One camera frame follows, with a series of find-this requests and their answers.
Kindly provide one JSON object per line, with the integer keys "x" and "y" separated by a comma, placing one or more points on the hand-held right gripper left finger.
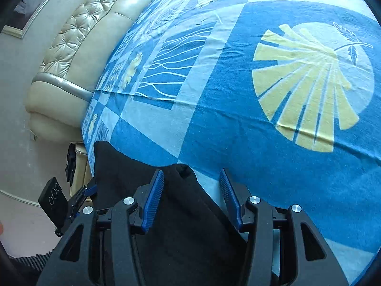
{"x": 153, "y": 196}

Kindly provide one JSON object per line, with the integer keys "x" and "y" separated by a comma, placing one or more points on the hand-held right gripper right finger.
{"x": 230, "y": 196}

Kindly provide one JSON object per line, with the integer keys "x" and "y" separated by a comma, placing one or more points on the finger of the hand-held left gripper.
{"x": 80, "y": 195}
{"x": 71, "y": 162}

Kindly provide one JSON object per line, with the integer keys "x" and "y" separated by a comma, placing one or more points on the black pants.
{"x": 178, "y": 229}

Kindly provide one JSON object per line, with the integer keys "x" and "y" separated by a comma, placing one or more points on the blue printed blanket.
{"x": 238, "y": 95}

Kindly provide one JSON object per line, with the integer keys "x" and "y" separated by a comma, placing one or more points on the cream tufted leather headboard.
{"x": 89, "y": 44}

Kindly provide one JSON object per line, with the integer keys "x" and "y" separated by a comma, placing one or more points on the cream bed frame side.
{"x": 81, "y": 166}

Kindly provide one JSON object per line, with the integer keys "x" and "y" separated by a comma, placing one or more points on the framed wall picture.
{"x": 26, "y": 9}

